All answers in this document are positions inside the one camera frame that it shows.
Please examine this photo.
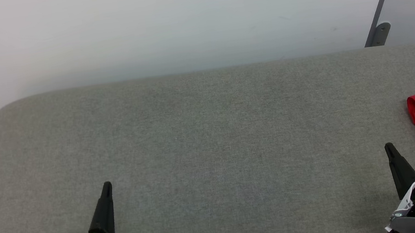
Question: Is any grey fabric sofa cushion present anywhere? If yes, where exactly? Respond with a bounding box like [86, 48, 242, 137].
[0, 42, 415, 233]

